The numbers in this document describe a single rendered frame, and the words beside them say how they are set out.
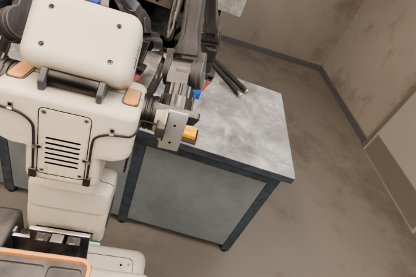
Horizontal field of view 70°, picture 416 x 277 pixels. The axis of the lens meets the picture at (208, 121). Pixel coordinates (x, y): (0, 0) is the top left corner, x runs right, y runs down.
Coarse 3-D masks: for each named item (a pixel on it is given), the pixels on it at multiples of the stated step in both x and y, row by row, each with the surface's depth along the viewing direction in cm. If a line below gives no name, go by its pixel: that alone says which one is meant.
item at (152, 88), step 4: (160, 52) 144; (144, 56) 140; (160, 60) 141; (164, 60) 150; (160, 64) 141; (160, 68) 140; (156, 72) 138; (160, 72) 139; (156, 76) 137; (160, 76) 138; (152, 80) 134; (156, 80) 136; (160, 80) 136; (152, 84) 132; (156, 84) 134; (148, 88) 128; (152, 88) 130; (156, 88) 130; (148, 92) 126; (152, 92) 127
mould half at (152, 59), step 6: (150, 54) 141; (156, 54) 142; (144, 60) 139; (150, 60) 140; (156, 60) 140; (150, 66) 138; (156, 66) 139; (144, 72) 136; (150, 72) 137; (144, 78) 133; (150, 78) 135; (144, 84) 129; (162, 84) 134; (162, 90) 130
